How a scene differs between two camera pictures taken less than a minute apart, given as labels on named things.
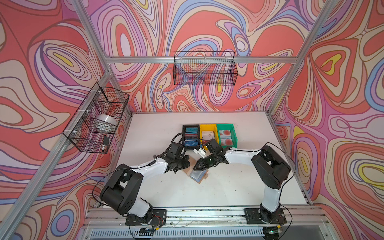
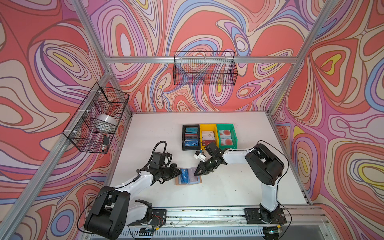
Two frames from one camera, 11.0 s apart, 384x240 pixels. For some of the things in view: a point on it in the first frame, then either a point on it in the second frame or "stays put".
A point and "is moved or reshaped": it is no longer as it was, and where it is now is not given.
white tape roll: x=105 y=123 stays put
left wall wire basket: x=94 y=126 stays put
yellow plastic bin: x=208 y=132 stays put
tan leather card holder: x=196 y=175 is moved or reshaped
